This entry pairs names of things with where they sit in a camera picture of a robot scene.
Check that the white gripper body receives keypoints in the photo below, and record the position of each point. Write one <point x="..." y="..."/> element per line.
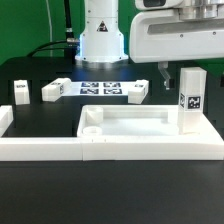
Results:
<point x="159" y="36"/>

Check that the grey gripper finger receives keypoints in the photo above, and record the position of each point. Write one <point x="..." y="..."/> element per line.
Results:
<point x="163" y="69"/>

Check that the white desk top tray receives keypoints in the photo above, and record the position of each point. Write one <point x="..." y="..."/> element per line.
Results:
<point x="141" y="124"/>

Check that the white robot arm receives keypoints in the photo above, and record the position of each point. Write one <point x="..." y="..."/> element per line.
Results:
<point x="101" y="42"/>

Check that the marker tag sheet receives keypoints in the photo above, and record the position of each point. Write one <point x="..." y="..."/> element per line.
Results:
<point x="85" y="88"/>

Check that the white U-shaped fence frame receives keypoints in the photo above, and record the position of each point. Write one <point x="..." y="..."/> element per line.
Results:
<point x="83" y="149"/>

